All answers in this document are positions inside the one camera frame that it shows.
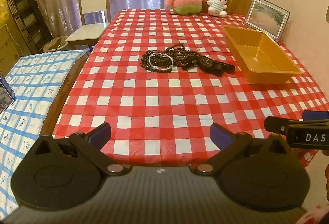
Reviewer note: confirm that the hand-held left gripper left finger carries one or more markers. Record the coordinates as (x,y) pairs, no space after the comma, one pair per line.
(100,133)

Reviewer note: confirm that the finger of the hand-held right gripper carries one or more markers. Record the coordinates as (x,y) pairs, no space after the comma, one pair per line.
(277,125)
(314,115)

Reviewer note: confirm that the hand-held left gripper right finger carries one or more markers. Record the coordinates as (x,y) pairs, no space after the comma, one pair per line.
(219,134)

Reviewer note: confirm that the yellow plastic tray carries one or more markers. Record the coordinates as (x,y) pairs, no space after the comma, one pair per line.
(259,54)

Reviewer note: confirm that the black wrist watch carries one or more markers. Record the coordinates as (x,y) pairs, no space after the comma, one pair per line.
(205,61)

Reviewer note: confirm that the red checkered tablecloth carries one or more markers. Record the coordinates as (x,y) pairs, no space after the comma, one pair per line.
(159,100)

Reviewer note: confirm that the blue checkered tablecloth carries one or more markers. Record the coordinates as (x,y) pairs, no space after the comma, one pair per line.
(30,90)

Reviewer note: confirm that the beige round stool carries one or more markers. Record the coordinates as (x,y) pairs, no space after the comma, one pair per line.
(55,44)

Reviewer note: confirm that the blue printed box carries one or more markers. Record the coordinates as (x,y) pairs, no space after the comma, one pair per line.
(6,96)

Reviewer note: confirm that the cardboard box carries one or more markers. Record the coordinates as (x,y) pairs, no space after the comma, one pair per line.
(7,54)

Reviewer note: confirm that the black folding ladder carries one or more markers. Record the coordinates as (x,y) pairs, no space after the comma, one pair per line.
(18,8)

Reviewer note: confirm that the yellow bag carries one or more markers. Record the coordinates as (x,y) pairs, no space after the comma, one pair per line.
(3,12)

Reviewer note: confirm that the glass picture frame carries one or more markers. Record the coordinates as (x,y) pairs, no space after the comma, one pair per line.
(267,18)

